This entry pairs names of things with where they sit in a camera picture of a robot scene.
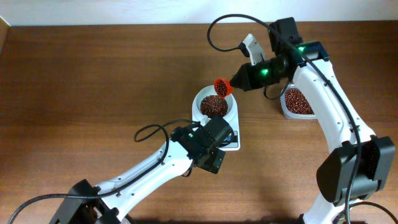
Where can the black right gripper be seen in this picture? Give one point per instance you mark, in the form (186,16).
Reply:
(249,83)

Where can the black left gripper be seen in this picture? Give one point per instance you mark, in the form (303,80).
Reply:
(214,160)

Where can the red measuring scoop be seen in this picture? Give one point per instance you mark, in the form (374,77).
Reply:
(222,87)

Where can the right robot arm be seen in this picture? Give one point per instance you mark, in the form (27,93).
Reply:
(359,162)

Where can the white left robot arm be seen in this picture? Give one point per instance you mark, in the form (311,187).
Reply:
(187,147)

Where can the adzuki beans in bowl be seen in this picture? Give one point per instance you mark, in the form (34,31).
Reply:
(214,105)

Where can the grey round bowl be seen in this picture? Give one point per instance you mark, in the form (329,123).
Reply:
(207,91)

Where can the red adzuki beans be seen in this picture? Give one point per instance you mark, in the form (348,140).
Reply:
(296,102)

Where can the clear plastic container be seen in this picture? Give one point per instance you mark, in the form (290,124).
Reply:
(290,115)

